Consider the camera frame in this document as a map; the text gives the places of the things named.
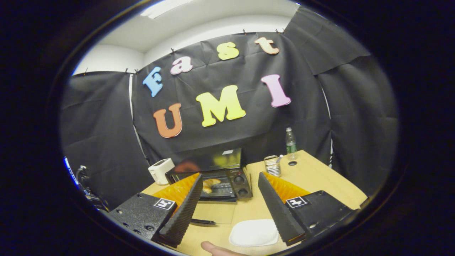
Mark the black electric oven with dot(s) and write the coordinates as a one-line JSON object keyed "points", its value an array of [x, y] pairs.
{"points": [[241, 185]]}

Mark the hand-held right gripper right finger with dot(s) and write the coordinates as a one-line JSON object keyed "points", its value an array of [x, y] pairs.
{"points": [[279, 213]]}

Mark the silver pen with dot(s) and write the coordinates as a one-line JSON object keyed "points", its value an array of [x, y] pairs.
{"points": [[280, 158]]}

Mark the white plate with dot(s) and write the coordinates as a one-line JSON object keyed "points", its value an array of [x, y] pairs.
{"points": [[254, 233]]}

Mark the long ceiling light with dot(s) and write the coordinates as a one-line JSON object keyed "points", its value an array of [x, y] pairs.
{"points": [[163, 8]]}

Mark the black backdrop cloth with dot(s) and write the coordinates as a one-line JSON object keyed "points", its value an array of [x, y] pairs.
{"points": [[227, 131]]}

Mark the green label water bottle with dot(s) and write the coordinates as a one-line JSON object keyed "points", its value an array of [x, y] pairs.
{"points": [[290, 144]]}

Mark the golden bread roll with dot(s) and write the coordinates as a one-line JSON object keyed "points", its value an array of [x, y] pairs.
{"points": [[209, 185]]}

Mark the white toaster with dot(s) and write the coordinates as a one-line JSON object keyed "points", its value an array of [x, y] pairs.
{"points": [[160, 172]]}

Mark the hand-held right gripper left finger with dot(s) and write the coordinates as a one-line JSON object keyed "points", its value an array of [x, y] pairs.
{"points": [[181, 217]]}

